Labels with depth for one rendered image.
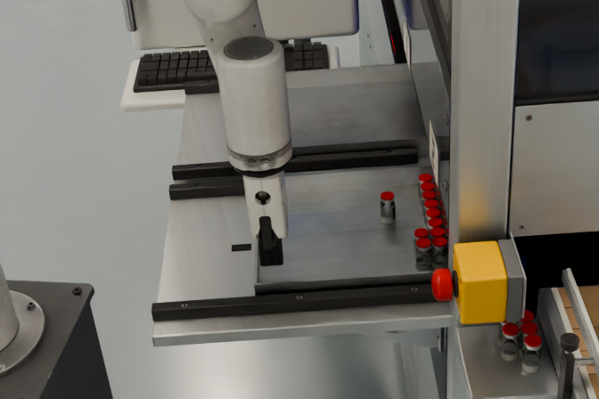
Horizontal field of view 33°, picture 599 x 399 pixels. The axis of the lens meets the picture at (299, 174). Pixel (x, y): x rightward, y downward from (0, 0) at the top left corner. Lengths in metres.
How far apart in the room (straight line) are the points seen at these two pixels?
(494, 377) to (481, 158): 0.28
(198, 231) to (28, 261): 1.56
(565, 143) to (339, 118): 0.65
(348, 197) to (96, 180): 1.85
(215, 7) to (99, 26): 3.21
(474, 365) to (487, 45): 0.41
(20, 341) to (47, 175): 2.01
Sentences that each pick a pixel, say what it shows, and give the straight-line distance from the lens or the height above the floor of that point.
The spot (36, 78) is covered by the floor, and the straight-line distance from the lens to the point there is 4.05.
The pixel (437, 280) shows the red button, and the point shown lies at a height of 1.01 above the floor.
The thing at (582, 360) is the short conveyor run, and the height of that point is 0.96.
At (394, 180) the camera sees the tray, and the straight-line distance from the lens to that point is 1.60.
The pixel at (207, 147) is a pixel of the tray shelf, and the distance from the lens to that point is 1.75.
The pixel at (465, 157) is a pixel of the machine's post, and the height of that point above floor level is 1.14.
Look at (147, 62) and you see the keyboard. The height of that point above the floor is 0.83.
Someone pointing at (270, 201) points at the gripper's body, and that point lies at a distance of 1.31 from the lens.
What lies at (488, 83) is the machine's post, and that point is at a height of 1.24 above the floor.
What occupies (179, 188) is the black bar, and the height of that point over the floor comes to 0.90.
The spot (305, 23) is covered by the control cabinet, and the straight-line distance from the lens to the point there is 2.23.
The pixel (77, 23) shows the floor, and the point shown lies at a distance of 4.44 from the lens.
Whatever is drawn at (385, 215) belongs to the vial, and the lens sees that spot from 1.52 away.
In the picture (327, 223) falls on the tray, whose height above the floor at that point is 0.88.
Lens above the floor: 1.80
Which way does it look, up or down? 34 degrees down
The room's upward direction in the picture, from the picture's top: 5 degrees counter-clockwise
